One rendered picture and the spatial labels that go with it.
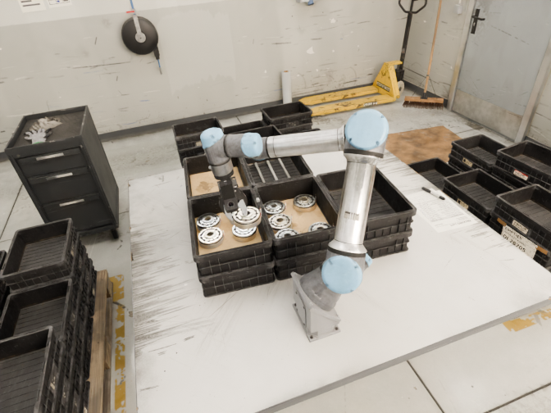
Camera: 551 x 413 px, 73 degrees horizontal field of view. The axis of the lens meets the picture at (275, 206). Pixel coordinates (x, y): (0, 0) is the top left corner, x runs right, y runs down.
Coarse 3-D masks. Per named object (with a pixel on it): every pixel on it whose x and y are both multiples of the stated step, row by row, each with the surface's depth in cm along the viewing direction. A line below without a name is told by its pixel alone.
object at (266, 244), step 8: (192, 200) 164; (192, 224) 150; (264, 224) 147; (192, 232) 145; (192, 240) 141; (192, 248) 137; (232, 248) 136; (240, 248) 136; (248, 248) 137; (256, 248) 138; (200, 256) 134; (208, 256) 134; (216, 256) 135; (224, 256) 136
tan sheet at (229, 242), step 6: (222, 216) 169; (222, 222) 165; (228, 222) 165; (228, 228) 162; (228, 234) 158; (258, 234) 157; (228, 240) 155; (234, 240) 155; (252, 240) 154; (258, 240) 154; (198, 246) 153; (222, 246) 152; (228, 246) 152; (234, 246) 152; (240, 246) 152; (204, 252) 150; (210, 252) 150
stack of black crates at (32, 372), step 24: (24, 336) 152; (48, 336) 150; (0, 360) 154; (24, 360) 154; (48, 360) 143; (72, 360) 166; (0, 384) 146; (24, 384) 145; (48, 384) 140; (72, 384) 158; (0, 408) 138; (24, 408) 138; (48, 408) 136; (72, 408) 154
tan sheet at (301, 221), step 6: (288, 204) 173; (288, 210) 170; (294, 210) 169; (312, 210) 168; (318, 210) 168; (294, 216) 165; (300, 216) 165; (306, 216) 165; (312, 216) 165; (318, 216) 164; (324, 216) 164; (294, 222) 162; (300, 222) 162; (306, 222) 162; (312, 222) 161; (294, 228) 159; (300, 228) 159; (306, 228) 158
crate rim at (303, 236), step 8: (312, 176) 173; (264, 184) 170; (272, 184) 170; (320, 184) 167; (256, 192) 165; (328, 200) 157; (264, 208) 155; (336, 208) 152; (264, 216) 150; (272, 232) 142; (312, 232) 141; (320, 232) 141; (328, 232) 142; (272, 240) 139; (280, 240) 138; (288, 240) 139; (296, 240) 140
